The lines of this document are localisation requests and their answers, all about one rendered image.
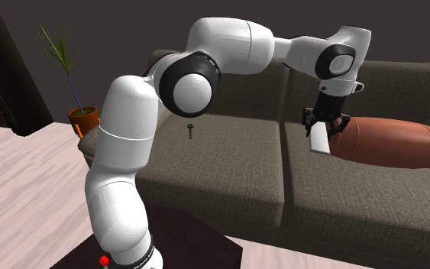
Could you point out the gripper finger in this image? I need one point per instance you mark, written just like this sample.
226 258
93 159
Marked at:
307 119
338 126

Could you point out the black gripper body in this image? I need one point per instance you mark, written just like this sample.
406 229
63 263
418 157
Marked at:
329 106

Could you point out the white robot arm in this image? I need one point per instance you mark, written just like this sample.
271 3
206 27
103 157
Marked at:
125 123

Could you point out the brown cylindrical bolster cushion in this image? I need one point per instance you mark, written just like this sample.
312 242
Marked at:
386 143

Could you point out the grey-brown fabric sofa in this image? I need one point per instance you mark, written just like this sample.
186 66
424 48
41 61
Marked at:
214 175

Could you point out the small dark bolt-shaped object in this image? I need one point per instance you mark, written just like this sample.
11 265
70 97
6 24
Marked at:
190 130

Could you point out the dark robot stand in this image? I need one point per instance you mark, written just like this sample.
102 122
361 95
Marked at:
192 242

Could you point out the green plant in orange pot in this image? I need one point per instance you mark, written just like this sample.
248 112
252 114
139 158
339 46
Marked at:
83 117

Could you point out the black cabinet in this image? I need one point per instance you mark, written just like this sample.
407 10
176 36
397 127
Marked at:
6 74

